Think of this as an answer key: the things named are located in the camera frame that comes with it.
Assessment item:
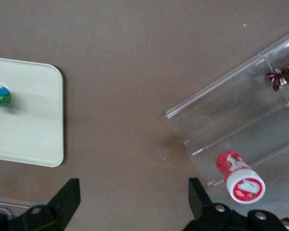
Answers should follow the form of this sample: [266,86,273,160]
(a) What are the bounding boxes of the red gum bottle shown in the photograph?
[215,150,266,205]

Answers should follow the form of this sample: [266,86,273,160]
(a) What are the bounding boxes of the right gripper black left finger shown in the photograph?
[0,178,81,231]

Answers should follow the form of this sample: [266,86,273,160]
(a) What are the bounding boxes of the Snickers bar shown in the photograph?
[266,59,289,92]

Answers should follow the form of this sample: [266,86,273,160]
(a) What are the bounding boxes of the beige rectangular tray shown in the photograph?
[0,56,64,167]

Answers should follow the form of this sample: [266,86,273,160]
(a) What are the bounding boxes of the clear acrylic bottle rack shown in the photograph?
[0,195,31,215]

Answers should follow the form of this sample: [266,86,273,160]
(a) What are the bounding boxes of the clear acrylic tiered stand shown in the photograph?
[165,27,289,231]

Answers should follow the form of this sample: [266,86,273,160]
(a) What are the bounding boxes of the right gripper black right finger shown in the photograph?
[183,177,288,231]

